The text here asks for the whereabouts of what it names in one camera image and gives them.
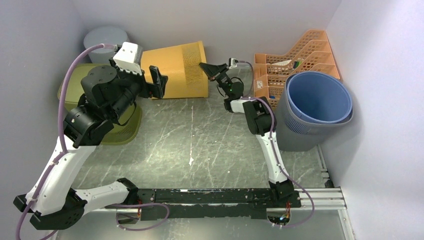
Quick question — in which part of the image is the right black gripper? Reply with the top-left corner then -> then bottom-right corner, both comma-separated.
198,63 -> 232,98

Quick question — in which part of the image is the yellow mesh bin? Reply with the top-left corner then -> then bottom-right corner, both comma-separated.
141,41 -> 209,99

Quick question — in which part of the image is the olive green mesh bin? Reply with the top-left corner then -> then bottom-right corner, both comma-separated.
64,63 -> 142,145

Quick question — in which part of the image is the light grey plastic bin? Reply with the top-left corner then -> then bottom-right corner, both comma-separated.
83,26 -> 130,64

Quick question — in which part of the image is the dark grey mesh bin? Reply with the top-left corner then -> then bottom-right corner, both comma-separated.
274,89 -> 354,152

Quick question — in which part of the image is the blue plastic bin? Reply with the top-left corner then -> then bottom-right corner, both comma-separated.
285,71 -> 353,125

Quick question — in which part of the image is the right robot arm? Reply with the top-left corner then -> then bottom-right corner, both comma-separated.
199,62 -> 295,207

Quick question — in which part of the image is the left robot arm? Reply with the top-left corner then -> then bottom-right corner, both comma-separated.
13,65 -> 169,231

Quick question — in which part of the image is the orange mesh file organizer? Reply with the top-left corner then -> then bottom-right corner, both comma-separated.
253,29 -> 341,108

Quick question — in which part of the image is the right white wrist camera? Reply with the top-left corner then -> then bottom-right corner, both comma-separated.
227,57 -> 239,69

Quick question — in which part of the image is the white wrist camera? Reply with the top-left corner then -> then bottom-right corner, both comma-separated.
227,57 -> 239,69
112,42 -> 143,75

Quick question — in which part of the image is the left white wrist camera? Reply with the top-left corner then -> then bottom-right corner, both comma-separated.
112,42 -> 143,75

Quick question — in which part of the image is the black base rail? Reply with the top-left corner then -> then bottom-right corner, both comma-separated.
104,188 -> 302,225

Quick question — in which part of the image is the aluminium frame rail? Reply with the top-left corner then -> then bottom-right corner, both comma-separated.
53,141 -> 354,240

